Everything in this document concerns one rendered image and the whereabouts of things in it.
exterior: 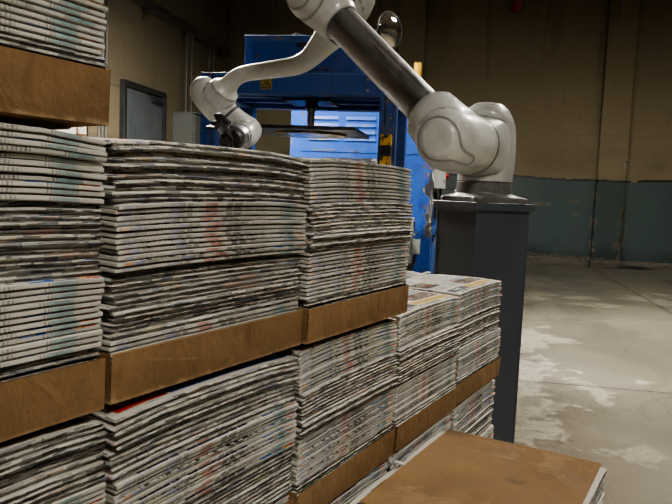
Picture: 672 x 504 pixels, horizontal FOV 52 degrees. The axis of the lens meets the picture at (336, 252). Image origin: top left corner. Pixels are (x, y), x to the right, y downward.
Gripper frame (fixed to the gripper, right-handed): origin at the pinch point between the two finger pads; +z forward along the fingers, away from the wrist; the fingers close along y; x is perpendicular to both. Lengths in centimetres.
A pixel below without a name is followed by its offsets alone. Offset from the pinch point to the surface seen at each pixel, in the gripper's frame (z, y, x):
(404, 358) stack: 101, 13, -68
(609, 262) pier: -802, 306, -298
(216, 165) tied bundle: 136, -24, -52
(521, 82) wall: -875, 55, -160
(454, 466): 107, 28, -76
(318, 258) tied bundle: 122, -10, -59
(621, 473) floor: -33, 125, -140
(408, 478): 113, 27, -70
